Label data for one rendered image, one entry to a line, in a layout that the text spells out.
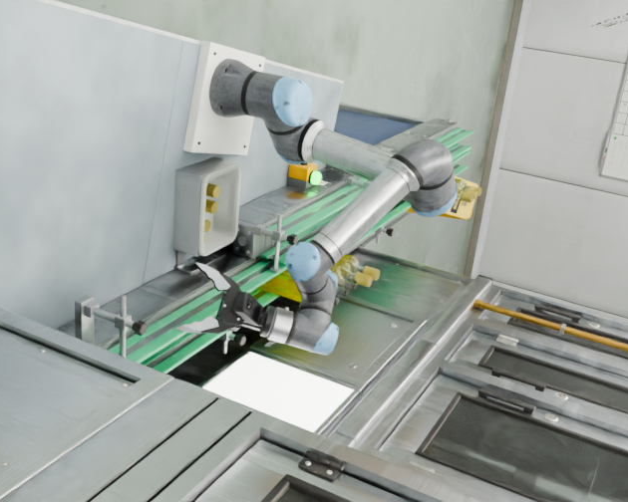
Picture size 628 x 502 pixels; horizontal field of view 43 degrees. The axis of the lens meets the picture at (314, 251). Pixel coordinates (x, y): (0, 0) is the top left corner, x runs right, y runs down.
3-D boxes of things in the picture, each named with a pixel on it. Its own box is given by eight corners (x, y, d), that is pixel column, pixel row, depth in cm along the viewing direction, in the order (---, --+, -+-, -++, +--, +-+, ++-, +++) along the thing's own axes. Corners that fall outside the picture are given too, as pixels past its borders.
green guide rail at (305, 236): (260, 257, 226) (284, 265, 223) (260, 254, 226) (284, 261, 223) (455, 144, 372) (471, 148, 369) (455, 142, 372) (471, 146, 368)
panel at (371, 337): (146, 433, 179) (275, 491, 165) (146, 422, 177) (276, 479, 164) (326, 297, 254) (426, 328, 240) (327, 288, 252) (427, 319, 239)
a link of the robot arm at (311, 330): (332, 329, 186) (325, 362, 181) (288, 315, 184) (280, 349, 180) (343, 317, 179) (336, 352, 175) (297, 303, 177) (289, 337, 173)
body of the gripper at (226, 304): (210, 326, 179) (261, 341, 181) (215, 320, 171) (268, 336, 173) (220, 294, 181) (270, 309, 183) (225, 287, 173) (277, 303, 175)
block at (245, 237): (230, 253, 225) (251, 260, 222) (232, 222, 221) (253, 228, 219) (237, 250, 228) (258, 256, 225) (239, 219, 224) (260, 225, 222)
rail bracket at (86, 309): (54, 346, 173) (136, 379, 164) (52, 276, 166) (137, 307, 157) (70, 338, 177) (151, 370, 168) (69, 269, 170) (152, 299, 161)
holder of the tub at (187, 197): (172, 268, 212) (196, 275, 209) (175, 169, 202) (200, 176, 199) (209, 249, 227) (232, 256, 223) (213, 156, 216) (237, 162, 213)
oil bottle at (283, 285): (250, 287, 227) (316, 308, 218) (252, 269, 225) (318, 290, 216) (261, 280, 232) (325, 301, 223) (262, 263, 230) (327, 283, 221)
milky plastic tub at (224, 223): (173, 250, 210) (200, 259, 206) (176, 169, 201) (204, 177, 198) (211, 232, 224) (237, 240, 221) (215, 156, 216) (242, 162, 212)
